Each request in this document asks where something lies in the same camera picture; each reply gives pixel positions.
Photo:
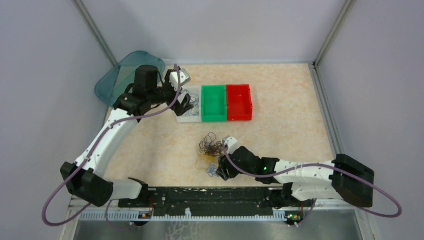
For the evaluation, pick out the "red plastic bin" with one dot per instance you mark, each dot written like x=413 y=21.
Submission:
x=239 y=102

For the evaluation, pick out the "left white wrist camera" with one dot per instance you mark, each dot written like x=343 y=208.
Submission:
x=179 y=77

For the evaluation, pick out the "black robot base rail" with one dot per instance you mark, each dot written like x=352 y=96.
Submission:
x=215 y=201

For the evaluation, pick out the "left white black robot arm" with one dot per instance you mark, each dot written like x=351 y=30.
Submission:
x=85 y=176

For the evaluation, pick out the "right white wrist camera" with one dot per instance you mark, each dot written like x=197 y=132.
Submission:
x=230 y=144

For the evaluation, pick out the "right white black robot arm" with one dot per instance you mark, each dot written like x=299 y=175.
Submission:
x=343 y=178

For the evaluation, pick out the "green plastic bin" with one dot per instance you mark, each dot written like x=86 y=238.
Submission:
x=213 y=103

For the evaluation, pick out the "white slotted cable duct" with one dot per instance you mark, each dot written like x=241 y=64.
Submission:
x=141 y=216

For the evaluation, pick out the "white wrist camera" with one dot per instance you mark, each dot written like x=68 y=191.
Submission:
x=230 y=144
x=179 y=77

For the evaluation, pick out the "white plastic bin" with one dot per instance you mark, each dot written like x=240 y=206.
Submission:
x=193 y=115

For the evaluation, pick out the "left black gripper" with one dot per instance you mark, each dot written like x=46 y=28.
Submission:
x=180 y=108

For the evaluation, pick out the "teal translucent plastic tub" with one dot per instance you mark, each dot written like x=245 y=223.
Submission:
x=115 y=82

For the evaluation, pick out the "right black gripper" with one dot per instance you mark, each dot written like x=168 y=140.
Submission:
x=224 y=164

